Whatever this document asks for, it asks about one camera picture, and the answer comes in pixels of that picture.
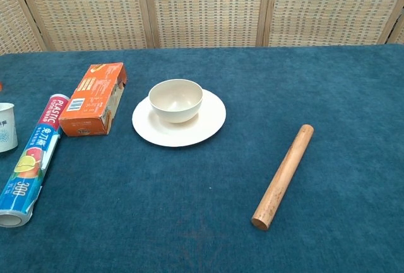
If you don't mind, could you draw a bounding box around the white paper cup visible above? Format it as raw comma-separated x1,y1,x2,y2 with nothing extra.
0,102,19,153

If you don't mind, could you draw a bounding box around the blue plastic wrap roll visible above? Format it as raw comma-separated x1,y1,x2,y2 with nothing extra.
0,93,70,228

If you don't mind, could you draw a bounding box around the beige bowl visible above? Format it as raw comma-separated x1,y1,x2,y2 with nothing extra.
148,79,203,124

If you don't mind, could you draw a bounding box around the white round plate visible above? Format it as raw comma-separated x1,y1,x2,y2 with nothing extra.
131,88,227,148

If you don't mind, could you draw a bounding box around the orange cardboard box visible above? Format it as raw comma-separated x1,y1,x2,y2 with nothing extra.
58,62,129,137

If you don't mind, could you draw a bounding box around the wooden rolling pin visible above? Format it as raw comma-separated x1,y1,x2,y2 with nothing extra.
251,124,315,231

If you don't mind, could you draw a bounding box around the blue table cloth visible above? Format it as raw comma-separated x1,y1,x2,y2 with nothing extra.
0,43,404,273

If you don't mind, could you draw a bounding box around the woven folding screen panel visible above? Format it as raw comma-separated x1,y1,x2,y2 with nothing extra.
0,0,48,55
378,11,404,45
141,0,272,49
261,0,404,47
11,0,155,52

